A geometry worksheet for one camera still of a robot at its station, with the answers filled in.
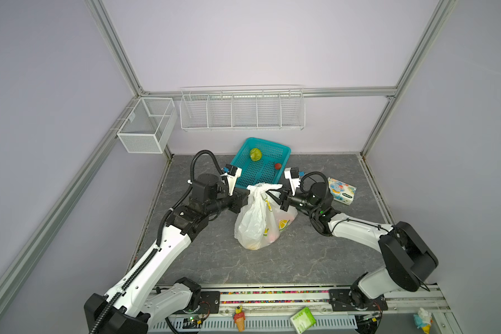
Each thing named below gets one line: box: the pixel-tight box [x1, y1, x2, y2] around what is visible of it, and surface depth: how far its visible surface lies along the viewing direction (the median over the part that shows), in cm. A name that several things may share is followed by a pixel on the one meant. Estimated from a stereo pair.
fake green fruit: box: [249, 147, 263, 162], surface depth 118 cm
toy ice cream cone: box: [233, 304, 246, 332], surface depth 71 cm
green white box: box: [290, 306, 317, 334], surface depth 70 cm
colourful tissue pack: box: [327, 177, 357, 206], surface depth 101 cm
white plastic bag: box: [233, 182, 298, 251], surface depth 76 cm
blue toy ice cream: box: [413, 307, 433, 334], surface depth 69 cm
